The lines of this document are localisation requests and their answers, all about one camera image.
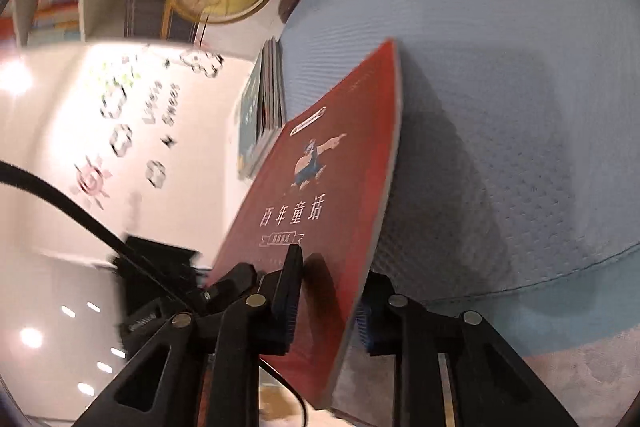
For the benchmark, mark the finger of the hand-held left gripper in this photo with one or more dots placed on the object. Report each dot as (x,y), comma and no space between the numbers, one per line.
(230,282)

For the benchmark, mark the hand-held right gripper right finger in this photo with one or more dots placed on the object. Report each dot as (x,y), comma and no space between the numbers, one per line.
(367,332)

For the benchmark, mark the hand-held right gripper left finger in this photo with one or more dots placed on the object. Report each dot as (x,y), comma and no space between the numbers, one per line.
(285,307)

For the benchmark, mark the red book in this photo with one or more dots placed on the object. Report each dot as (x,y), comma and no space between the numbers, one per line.
(320,217)

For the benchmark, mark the pile of thin books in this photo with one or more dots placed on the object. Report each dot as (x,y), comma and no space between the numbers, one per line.
(270,107)

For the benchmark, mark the black outline cloud decal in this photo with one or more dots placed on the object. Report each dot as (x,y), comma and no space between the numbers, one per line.
(200,63)
(149,177)
(106,102)
(114,142)

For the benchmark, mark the row of black volumes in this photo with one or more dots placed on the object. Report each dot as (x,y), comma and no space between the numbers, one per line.
(145,7)

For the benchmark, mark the blue ginkgo-print table mat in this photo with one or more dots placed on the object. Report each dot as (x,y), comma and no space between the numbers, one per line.
(500,107)

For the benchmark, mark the red sun wall decal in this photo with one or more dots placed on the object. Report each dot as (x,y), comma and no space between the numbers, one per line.
(92,179)

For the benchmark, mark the black bird wall decal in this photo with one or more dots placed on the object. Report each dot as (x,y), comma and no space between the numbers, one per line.
(170,140)

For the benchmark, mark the black lettering wall decal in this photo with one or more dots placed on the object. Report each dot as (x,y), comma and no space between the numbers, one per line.
(160,107)

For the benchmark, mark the green tree wall decal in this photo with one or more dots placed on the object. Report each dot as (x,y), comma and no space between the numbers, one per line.
(117,72)

